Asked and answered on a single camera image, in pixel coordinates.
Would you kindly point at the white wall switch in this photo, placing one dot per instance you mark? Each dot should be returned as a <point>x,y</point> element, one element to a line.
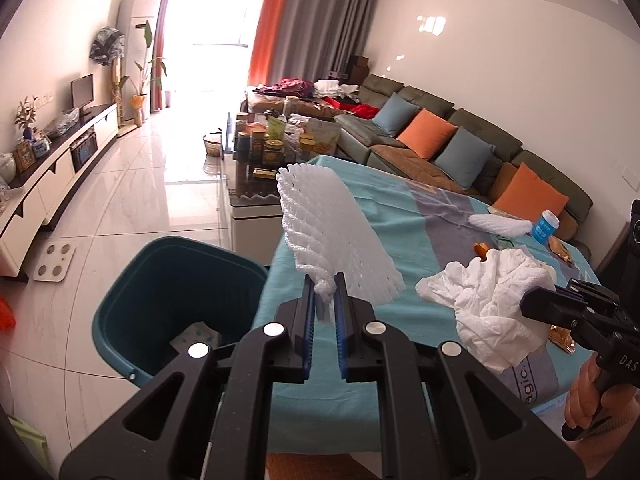
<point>624,171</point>

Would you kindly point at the white lidded jar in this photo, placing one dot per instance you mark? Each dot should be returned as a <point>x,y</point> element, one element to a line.
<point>6,167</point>

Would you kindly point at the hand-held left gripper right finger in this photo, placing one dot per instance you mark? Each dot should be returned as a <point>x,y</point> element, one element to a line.
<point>342,332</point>

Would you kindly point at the brown sofa seat pad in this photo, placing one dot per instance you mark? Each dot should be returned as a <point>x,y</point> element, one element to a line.
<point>420,165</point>

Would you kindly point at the clear plastic bag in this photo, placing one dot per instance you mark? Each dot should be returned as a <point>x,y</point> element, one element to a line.
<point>66,121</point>

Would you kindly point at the person's right hand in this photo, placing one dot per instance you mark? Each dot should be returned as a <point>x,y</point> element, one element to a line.
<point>580,395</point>

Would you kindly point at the orange plastic bag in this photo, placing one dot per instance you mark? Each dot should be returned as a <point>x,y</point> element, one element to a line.
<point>6,312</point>

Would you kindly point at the wooden photo frame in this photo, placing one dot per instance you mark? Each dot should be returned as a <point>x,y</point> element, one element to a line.
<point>23,156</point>

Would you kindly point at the green sofa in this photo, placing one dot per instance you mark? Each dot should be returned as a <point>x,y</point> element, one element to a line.
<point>480,120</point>

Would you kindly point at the red cloth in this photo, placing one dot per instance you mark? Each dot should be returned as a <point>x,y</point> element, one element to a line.
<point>360,109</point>

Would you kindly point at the dark brown box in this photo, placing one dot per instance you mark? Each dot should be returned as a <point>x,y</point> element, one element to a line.
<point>357,67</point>

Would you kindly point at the teal and grey blanket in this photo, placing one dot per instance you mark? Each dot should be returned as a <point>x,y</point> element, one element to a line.
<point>400,200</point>

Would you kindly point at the dark red clothes pile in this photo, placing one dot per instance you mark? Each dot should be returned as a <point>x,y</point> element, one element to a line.
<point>285,87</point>

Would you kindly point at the tall leafy potted plant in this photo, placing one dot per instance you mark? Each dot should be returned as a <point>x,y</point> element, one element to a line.
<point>142,80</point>

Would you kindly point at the black monitor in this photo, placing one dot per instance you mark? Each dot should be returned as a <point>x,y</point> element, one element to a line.
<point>81,90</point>

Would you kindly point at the standing fan with cover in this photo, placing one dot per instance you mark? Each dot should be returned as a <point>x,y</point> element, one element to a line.
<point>106,45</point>

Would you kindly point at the white clothes pile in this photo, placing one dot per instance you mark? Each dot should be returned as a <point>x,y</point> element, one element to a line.
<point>337,89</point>

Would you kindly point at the golden snack wrapper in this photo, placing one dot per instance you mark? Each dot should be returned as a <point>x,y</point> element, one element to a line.
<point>561,339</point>
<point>560,251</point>

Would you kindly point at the pale paper scrap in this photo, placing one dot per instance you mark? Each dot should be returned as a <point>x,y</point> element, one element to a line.
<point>195,337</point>

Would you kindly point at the white bathroom scale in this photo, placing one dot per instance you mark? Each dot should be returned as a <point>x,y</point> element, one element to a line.
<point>54,261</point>

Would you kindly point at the white and black cabinet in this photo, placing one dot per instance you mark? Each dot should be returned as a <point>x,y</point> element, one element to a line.
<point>50,180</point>

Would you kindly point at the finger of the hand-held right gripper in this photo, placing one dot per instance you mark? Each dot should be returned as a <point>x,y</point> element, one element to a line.
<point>550,310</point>
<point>595,292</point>

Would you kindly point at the cluster of glass jars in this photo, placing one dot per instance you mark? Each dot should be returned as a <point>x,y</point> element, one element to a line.
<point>272,152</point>

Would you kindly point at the grey and orange curtain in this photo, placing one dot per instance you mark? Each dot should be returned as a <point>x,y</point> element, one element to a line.
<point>162,35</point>

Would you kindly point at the blue vase with branches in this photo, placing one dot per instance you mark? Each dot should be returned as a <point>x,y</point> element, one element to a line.
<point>26,120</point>

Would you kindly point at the blue and white cup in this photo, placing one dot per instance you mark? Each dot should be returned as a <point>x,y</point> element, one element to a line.
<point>544,230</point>

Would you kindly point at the orange cushion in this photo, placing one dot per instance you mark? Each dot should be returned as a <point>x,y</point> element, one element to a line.
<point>427,135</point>
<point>530,192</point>

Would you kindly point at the white standing air conditioner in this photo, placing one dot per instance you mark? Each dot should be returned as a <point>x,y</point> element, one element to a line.
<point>137,35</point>

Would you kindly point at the kraft paper snack bag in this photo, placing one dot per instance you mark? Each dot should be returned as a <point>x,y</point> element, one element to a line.
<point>322,140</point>

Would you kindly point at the white foam fruit net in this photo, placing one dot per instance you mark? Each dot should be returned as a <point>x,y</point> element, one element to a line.
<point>500,224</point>
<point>330,225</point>

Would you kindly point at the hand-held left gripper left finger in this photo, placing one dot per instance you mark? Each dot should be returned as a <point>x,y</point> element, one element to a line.
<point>307,332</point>

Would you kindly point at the glass coffee table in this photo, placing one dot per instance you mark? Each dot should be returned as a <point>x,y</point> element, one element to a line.
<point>255,205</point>

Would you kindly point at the orange peel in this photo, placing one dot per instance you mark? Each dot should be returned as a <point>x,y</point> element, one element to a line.
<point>483,250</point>

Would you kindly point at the blue and white ceramic jar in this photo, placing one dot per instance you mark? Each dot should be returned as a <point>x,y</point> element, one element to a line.
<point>40,146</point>

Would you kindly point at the white tissue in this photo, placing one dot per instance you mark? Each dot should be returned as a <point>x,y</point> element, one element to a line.
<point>490,300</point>

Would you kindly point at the teal plastic bin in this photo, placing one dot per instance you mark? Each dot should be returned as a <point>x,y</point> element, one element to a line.
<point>150,290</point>

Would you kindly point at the blue cushion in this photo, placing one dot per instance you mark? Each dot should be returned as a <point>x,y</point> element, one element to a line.
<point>395,115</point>
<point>465,157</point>

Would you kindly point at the green packet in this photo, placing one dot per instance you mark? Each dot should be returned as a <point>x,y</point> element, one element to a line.
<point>276,129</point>

